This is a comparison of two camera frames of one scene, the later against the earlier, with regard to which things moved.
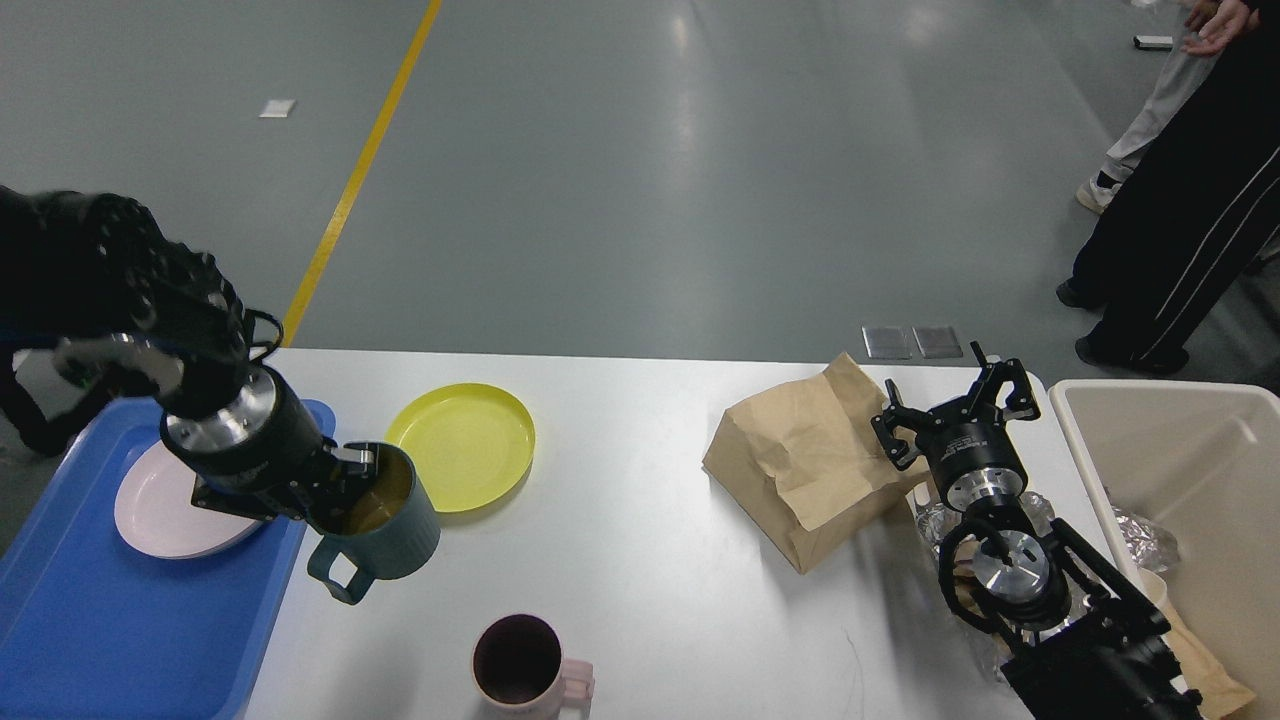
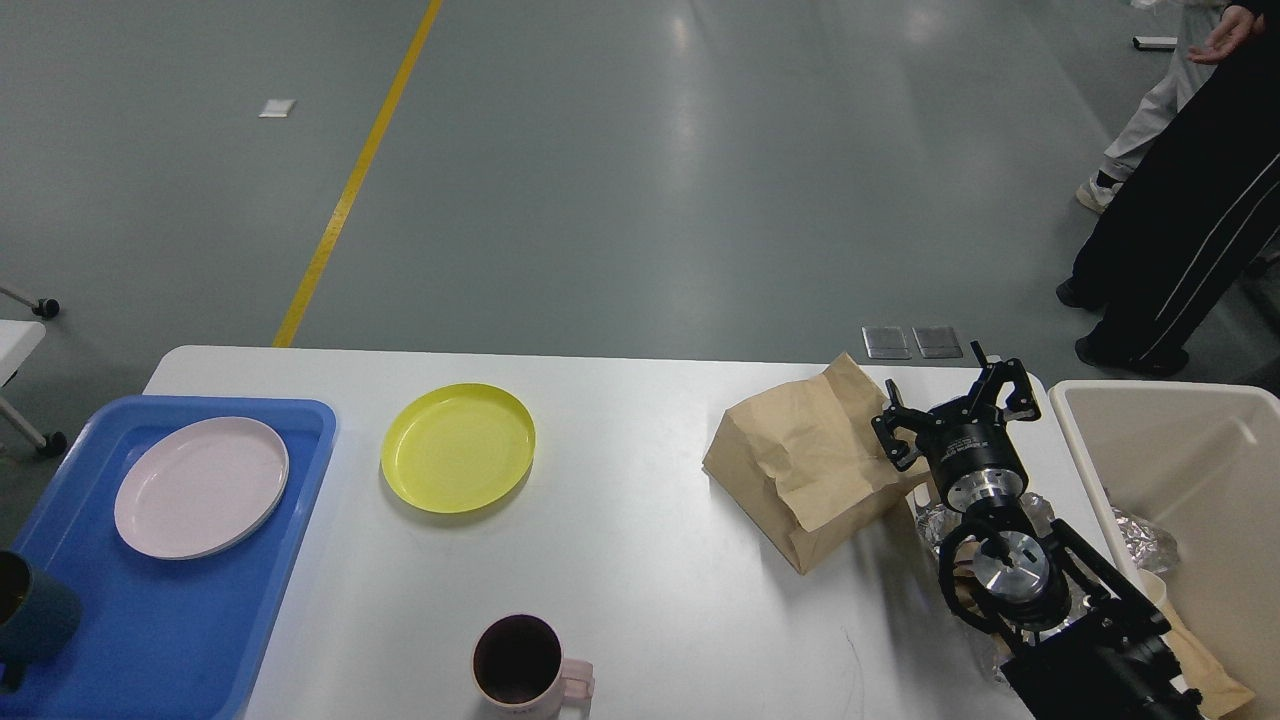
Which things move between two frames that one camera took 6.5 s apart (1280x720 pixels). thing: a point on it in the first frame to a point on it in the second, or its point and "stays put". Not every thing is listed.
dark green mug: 386,527 to 38,619
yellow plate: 470,443 stays put
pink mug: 519,672 stays put
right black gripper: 968,443 stays put
